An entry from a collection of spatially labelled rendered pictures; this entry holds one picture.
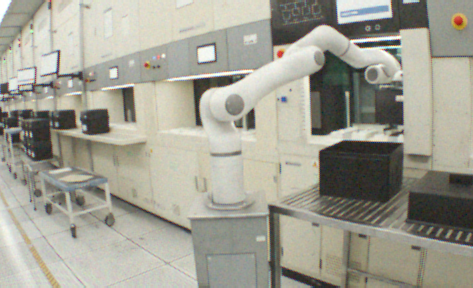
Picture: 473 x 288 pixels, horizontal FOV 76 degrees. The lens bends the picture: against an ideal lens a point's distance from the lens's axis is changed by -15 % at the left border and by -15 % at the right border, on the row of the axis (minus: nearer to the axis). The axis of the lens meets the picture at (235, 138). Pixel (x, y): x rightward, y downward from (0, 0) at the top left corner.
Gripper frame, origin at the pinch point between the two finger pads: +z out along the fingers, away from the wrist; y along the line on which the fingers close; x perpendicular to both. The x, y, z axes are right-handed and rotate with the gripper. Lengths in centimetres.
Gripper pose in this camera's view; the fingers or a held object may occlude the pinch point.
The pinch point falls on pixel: (398, 75)
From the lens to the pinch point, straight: 195.6
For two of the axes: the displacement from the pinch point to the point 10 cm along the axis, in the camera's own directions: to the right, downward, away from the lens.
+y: 6.5, 0.8, -7.6
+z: 7.6, -1.4, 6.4
